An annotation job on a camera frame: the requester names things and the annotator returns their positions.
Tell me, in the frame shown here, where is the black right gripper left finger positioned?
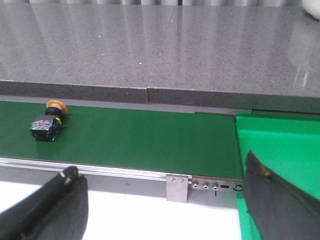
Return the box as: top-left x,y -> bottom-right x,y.
0,166 -> 89,240

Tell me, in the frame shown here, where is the white grey curtain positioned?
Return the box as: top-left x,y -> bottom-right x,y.
1,0 -> 302,7

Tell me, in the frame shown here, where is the green conveyor belt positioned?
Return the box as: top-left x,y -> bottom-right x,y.
0,101 -> 243,179

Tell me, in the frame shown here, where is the steel conveyor support bracket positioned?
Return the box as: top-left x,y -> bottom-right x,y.
166,174 -> 189,203

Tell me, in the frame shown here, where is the steel conveyor end plate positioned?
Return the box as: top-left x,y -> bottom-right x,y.
191,175 -> 244,193

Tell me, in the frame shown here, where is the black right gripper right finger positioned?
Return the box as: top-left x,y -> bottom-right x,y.
243,150 -> 320,240

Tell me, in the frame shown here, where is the green plastic bin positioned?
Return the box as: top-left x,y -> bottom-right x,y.
236,114 -> 320,240

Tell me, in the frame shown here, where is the aluminium conveyor side rail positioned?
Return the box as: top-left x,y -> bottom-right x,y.
0,157 -> 192,182

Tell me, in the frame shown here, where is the grey stone countertop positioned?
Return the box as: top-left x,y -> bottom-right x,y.
0,2 -> 320,114

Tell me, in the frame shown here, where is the yellow mushroom push button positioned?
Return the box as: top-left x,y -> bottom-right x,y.
29,99 -> 68,142

